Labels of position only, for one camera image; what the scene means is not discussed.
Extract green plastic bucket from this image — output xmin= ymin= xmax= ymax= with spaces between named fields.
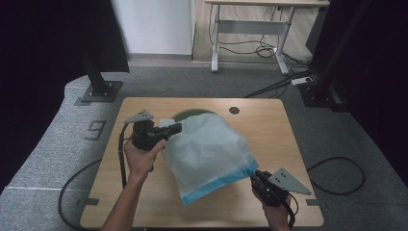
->
xmin=170 ymin=108 xmax=219 ymax=123

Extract person's right hand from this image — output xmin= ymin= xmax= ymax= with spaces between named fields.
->
xmin=251 ymin=189 xmax=293 ymax=231

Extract black floor cable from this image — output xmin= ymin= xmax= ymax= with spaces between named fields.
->
xmin=306 ymin=156 xmax=367 ymax=196
xmin=58 ymin=158 xmax=102 ymax=231

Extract tangled black cables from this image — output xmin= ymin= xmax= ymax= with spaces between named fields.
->
xmin=208 ymin=4 xmax=317 ymax=66

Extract light grey floor mat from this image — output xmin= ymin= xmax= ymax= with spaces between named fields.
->
xmin=0 ymin=75 xmax=131 ymax=231

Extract black curtain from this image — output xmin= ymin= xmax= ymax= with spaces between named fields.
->
xmin=0 ymin=0 xmax=131 ymax=193
xmin=312 ymin=0 xmax=408 ymax=189

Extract grey metal desk frame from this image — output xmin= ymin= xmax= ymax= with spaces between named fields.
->
xmin=204 ymin=0 xmax=331 ymax=76

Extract left hand-held gripper black cable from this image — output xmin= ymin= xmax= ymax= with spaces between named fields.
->
xmin=117 ymin=122 xmax=135 ymax=191

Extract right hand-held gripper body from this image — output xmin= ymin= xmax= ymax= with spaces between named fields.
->
xmin=256 ymin=167 xmax=313 ymax=208

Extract black power strip cables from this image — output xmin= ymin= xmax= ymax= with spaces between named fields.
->
xmin=242 ymin=66 xmax=314 ymax=99

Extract black metal stand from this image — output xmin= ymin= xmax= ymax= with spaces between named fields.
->
xmin=297 ymin=0 xmax=374 ymax=110
xmin=79 ymin=52 xmax=124 ymax=104

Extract white plastic bag blue band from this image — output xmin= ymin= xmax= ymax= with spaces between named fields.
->
xmin=158 ymin=113 xmax=260 ymax=207

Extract hand-held gripper black cable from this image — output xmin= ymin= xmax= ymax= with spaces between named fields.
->
xmin=284 ymin=192 xmax=300 ymax=231
xmin=117 ymin=122 xmax=135 ymax=191

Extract person's left hand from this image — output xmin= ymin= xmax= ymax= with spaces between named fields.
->
xmin=124 ymin=138 xmax=167 ymax=185

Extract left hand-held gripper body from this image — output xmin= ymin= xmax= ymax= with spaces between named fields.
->
xmin=124 ymin=109 xmax=168 ymax=152

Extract right hand-held gripper black cable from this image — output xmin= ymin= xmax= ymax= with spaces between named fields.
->
xmin=284 ymin=192 xmax=300 ymax=231

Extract white power strip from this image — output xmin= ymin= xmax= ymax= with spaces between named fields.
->
xmin=291 ymin=76 xmax=314 ymax=87

